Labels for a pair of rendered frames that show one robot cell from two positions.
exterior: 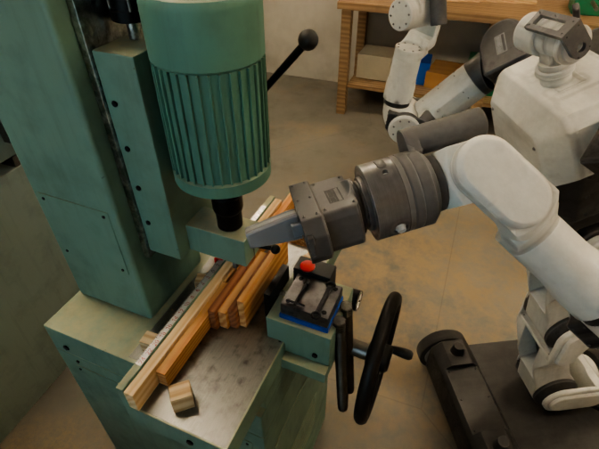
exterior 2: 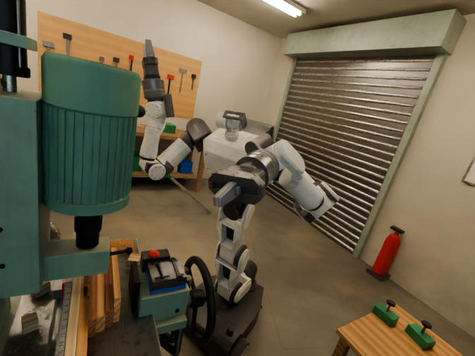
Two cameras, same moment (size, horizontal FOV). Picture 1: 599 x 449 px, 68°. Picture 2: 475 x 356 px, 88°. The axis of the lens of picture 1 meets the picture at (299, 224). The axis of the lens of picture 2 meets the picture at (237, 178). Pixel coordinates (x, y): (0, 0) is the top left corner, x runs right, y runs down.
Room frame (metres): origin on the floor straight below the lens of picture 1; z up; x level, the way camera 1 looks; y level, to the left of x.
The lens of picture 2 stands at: (0.12, 0.38, 1.50)
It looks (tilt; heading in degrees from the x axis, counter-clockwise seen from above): 17 degrees down; 305
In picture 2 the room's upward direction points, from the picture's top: 13 degrees clockwise
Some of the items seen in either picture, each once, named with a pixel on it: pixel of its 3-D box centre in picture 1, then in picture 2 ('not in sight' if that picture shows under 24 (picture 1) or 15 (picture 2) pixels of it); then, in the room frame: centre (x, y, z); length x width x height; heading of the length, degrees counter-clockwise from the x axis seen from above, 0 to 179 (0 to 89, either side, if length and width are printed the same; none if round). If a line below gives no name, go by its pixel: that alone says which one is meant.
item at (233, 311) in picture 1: (254, 287); (107, 290); (0.65, 0.10, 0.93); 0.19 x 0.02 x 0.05; 157
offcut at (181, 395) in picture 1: (181, 395); not in sight; (0.41, 0.21, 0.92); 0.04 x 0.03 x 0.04; 110
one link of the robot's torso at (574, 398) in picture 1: (559, 375); (232, 284); (0.84, -0.88, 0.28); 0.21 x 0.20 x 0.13; 97
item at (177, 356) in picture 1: (244, 265); (85, 282); (0.73, 0.13, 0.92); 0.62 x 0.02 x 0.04; 157
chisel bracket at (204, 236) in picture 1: (225, 237); (78, 258); (0.70, 0.16, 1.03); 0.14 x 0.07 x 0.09; 67
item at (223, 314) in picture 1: (245, 288); (100, 294); (0.65, 0.12, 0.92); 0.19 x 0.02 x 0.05; 157
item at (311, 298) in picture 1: (313, 290); (162, 268); (0.59, -0.03, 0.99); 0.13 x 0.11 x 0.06; 157
